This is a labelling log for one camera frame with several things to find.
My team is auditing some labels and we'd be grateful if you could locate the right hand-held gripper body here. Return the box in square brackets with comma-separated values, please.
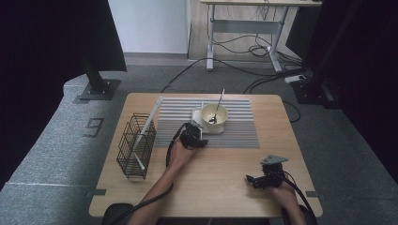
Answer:
[259, 154, 290, 189]

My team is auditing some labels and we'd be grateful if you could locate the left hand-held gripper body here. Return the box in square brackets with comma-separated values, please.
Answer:
[178, 124, 209, 150]

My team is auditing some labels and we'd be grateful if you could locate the cream square plate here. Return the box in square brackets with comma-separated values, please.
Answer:
[191, 107, 226, 141]

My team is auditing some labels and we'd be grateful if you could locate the person's right hand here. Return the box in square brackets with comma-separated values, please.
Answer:
[268, 180, 298, 205]

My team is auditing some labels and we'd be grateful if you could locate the person's left hand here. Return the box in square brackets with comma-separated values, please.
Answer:
[168, 138, 199, 170]

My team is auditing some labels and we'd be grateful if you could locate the cream bowl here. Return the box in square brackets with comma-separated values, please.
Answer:
[200, 103, 229, 129]

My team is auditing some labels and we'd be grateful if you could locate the metal spoon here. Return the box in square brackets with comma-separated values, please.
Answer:
[208, 88, 226, 125]

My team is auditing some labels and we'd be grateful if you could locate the long white stick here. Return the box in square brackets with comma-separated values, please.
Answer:
[132, 96, 164, 153]

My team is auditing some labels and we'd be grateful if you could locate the grey striped placemat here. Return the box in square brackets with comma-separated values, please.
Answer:
[153, 97, 261, 149]

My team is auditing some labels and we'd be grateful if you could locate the short white stick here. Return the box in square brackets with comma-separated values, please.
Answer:
[133, 152, 146, 173]

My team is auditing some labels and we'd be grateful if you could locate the white power strip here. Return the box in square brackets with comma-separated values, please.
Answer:
[283, 74, 307, 84]

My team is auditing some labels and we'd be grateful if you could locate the person's left leg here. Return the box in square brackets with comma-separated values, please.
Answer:
[100, 202, 136, 225]

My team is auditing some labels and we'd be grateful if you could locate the black curtain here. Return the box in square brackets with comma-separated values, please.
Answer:
[0, 0, 128, 191]
[304, 0, 398, 176]

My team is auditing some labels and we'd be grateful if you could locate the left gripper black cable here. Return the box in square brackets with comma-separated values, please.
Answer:
[109, 122, 189, 225]

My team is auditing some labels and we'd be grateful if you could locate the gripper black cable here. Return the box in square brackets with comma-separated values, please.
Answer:
[109, 122, 189, 225]
[278, 170, 314, 218]

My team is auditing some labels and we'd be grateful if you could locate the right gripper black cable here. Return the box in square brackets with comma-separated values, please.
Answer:
[278, 170, 314, 218]

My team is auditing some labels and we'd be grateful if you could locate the long black floor cable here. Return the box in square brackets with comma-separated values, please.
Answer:
[160, 56, 301, 94]

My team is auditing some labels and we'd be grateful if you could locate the black wire basket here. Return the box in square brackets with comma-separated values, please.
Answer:
[115, 112, 157, 180]

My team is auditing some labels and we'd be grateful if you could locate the black looped floor cable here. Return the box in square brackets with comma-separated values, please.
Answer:
[282, 99, 301, 124]

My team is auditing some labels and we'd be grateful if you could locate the black stand with base plate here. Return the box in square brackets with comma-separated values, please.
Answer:
[78, 46, 122, 101]
[291, 31, 342, 110]

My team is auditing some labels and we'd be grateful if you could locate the tangle of black cables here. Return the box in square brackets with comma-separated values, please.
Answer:
[212, 1, 303, 65]

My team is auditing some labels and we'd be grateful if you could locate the white frame desk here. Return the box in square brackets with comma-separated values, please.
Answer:
[199, 0, 323, 73]

